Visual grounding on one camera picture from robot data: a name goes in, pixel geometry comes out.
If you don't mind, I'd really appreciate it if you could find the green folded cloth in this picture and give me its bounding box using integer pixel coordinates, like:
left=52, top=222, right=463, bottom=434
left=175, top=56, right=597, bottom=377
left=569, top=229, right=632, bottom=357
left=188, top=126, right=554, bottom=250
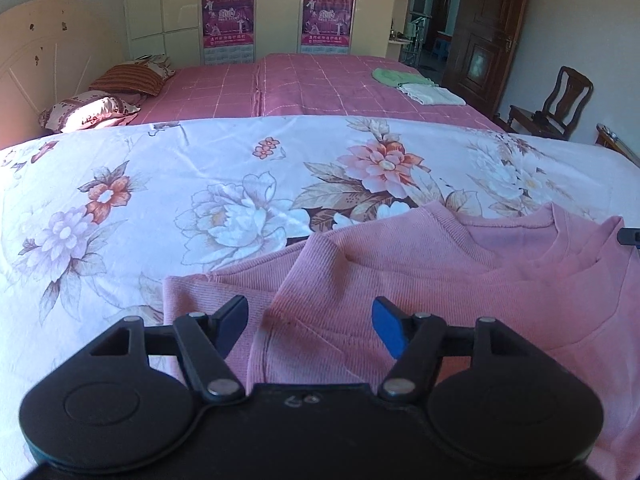
left=371, top=67, right=436, bottom=88

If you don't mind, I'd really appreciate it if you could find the pink checked bedspread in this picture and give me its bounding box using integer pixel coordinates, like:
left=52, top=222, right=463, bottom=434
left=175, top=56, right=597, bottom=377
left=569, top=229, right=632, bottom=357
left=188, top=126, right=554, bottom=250
left=132, top=52, right=506, bottom=133

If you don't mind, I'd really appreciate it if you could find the purple wall poster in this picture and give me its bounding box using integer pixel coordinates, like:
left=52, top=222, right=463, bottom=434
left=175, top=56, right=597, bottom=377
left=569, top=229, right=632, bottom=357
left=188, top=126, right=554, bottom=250
left=300, top=0, right=357, bottom=56
left=201, top=0, right=257, bottom=65

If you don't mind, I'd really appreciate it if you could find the floral white bedsheet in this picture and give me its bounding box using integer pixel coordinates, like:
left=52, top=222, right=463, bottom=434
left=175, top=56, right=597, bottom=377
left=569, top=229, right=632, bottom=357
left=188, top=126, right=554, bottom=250
left=0, top=115, right=640, bottom=476

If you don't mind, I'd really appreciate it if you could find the pink sweater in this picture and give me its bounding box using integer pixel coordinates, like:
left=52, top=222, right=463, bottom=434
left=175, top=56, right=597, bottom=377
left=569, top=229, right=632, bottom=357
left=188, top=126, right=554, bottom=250
left=162, top=201, right=640, bottom=480

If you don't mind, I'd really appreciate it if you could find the wooden cabinet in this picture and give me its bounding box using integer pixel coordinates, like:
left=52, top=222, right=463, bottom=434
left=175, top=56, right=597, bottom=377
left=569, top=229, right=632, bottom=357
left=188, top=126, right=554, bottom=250
left=595, top=122, right=640, bottom=167

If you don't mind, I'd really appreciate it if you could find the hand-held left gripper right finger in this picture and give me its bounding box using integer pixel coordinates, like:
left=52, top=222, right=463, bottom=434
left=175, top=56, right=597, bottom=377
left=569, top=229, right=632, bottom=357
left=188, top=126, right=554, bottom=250
left=372, top=296, right=533, bottom=403

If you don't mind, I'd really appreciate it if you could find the floral pillow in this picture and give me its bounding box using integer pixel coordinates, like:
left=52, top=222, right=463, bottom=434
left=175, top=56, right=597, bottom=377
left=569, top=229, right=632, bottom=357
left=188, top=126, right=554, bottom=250
left=135, top=54, right=177, bottom=80
left=39, top=91, right=143, bottom=133

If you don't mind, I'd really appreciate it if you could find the wooden chair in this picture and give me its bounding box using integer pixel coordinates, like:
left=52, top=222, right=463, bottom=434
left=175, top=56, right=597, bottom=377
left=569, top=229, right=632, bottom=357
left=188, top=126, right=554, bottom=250
left=492, top=66, right=595, bottom=142

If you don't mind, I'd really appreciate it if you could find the cream wardrobe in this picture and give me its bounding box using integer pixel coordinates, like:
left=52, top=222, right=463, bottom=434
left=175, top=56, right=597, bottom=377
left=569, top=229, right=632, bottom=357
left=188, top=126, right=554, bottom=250
left=122, top=0, right=418, bottom=66

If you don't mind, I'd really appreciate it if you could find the cream headboard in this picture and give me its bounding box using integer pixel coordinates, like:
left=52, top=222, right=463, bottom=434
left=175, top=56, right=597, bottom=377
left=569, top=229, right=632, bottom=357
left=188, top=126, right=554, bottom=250
left=0, top=0, right=128, bottom=151

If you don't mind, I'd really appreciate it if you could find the brown striped pillow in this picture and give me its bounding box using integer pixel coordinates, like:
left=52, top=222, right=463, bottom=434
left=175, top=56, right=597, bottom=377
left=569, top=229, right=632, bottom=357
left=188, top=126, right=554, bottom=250
left=89, top=61, right=166, bottom=97

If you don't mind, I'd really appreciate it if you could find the white folded cloth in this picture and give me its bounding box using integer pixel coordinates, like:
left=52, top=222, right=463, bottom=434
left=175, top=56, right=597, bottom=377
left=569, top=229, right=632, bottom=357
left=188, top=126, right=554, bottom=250
left=397, top=82, right=467, bottom=107

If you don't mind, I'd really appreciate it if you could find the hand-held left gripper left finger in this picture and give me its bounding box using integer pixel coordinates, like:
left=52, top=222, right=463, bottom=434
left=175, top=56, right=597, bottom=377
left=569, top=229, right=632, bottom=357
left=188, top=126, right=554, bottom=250
left=87, top=295, right=249, bottom=405

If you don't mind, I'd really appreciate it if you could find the brown wooden door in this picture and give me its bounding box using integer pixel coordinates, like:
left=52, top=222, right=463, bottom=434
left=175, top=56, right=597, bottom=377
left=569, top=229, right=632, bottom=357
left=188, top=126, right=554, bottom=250
left=442, top=0, right=531, bottom=118

